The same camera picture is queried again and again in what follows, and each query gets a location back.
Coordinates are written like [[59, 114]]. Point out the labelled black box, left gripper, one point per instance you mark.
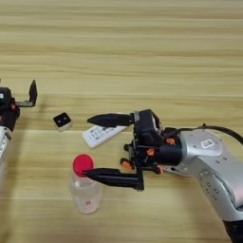
[[4, 96]]

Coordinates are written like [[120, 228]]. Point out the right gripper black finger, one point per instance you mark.
[[110, 120], [110, 176]]

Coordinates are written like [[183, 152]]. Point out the small black and white cube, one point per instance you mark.
[[62, 121]]

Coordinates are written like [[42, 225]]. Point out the clear bottle with red cap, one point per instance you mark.
[[86, 190]]

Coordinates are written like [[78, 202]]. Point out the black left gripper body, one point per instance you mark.
[[9, 117]]

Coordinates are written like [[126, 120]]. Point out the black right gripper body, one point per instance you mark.
[[169, 155]]

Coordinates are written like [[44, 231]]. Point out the orange and black pliers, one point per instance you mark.
[[126, 164]]

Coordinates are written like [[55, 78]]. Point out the white remote control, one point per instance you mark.
[[98, 136]]

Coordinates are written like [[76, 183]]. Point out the labelled black box, gripper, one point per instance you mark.
[[148, 126], [4, 96]]

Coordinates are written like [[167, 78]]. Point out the labelled black box, right gripper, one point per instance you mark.
[[148, 126]]

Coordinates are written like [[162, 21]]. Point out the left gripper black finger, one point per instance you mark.
[[33, 93]]

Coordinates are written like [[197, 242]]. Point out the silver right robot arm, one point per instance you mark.
[[215, 164]]

